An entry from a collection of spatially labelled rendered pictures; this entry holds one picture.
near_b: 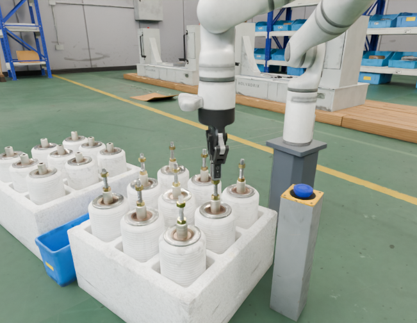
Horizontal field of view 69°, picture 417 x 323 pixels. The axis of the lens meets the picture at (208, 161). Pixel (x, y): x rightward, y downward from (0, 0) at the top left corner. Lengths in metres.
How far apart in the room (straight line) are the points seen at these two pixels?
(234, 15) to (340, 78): 2.18
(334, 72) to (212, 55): 2.19
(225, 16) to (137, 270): 0.51
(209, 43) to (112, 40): 6.78
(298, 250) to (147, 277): 0.32
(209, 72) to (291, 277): 0.48
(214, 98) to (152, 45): 4.66
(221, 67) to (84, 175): 0.62
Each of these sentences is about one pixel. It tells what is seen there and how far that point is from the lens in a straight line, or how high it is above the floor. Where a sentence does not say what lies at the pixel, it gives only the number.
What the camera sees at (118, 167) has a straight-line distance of 1.10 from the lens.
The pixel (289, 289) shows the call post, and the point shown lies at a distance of 0.77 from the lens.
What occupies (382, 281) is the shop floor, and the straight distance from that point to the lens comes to 1.01.
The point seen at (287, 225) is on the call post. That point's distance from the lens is 0.68.
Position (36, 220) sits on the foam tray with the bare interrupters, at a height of 0.15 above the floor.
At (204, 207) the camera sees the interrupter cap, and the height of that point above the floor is 0.25.
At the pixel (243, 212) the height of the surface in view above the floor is 0.22.
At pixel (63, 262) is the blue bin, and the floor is 0.08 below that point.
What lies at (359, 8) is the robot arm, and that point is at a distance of 0.74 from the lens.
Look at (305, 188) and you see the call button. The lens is 0.66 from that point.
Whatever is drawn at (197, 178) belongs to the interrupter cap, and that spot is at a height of 0.25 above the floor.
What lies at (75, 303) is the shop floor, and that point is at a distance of 0.90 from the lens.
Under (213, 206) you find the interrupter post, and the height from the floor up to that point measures 0.27.
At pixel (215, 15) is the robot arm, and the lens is 0.55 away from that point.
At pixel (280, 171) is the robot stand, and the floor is 0.21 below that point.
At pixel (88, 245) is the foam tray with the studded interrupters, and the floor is 0.18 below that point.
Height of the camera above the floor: 0.61
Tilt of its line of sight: 22 degrees down
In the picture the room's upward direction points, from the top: straight up
